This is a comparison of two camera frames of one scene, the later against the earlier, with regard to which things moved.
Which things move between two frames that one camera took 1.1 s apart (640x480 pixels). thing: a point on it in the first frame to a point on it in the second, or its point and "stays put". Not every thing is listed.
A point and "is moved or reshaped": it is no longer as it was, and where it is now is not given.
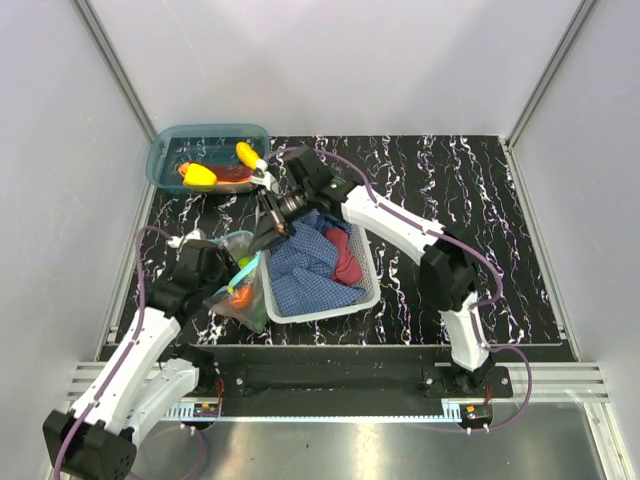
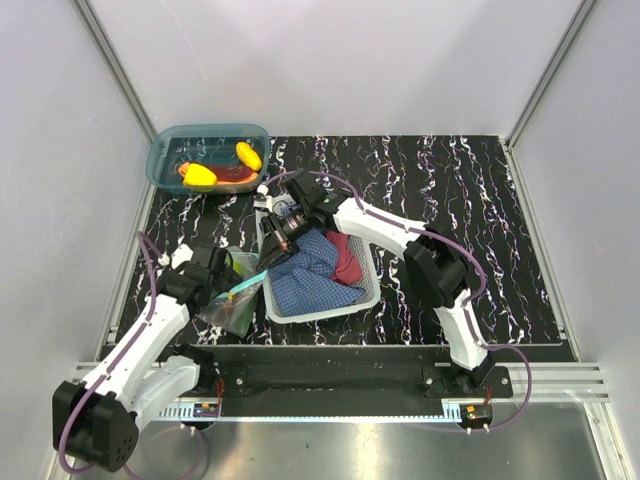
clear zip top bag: [244, 300] is moved or reshaped
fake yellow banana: [247, 155] stays put
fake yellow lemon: [198, 177] stays put
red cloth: [347, 270] stays put
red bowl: [224, 174] stays put
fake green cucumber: [259, 314] to [245, 317]
